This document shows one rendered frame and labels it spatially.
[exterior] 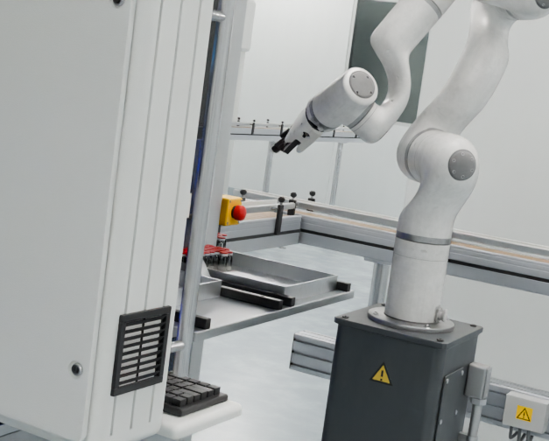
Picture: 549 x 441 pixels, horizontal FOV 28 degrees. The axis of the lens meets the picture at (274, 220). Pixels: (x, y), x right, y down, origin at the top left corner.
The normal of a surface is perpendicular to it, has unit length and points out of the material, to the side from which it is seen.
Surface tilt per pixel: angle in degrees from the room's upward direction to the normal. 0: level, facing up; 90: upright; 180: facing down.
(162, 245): 90
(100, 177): 90
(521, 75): 90
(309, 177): 90
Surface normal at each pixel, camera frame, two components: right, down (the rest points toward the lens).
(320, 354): -0.47, 0.05
